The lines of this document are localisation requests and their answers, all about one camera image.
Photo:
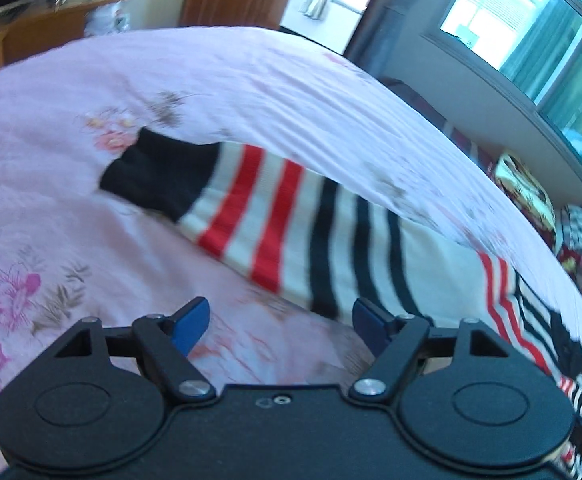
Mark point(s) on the colourful patterned pillow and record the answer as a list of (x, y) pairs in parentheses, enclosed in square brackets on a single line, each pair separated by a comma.
[(523, 195)]

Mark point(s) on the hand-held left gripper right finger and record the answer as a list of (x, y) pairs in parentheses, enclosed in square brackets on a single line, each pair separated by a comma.
[(370, 330)]

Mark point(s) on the large glass window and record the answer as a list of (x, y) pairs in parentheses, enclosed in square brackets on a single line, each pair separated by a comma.
[(496, 5)]

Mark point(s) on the red black white striped sweater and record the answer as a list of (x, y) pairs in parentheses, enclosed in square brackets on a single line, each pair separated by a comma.
[(271, 220)]

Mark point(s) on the teal curtain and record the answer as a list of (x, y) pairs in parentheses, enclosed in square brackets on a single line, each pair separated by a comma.
[(556, 45)]

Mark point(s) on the pink floral bedspread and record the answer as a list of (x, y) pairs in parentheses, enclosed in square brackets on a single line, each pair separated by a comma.
[(221, 85)]

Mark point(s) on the white plastic bag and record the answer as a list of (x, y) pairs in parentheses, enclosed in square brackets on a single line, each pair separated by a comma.
[(108, 17)]

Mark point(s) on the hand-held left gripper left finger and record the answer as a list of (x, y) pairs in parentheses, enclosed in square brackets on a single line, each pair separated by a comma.
[(191, 327)]

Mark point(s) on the blue-grey curtain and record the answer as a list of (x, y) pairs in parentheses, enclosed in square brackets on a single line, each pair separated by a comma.
[(381, 15)]

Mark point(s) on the wooden desk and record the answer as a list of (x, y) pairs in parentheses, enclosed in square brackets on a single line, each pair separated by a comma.
[(46, 25)]

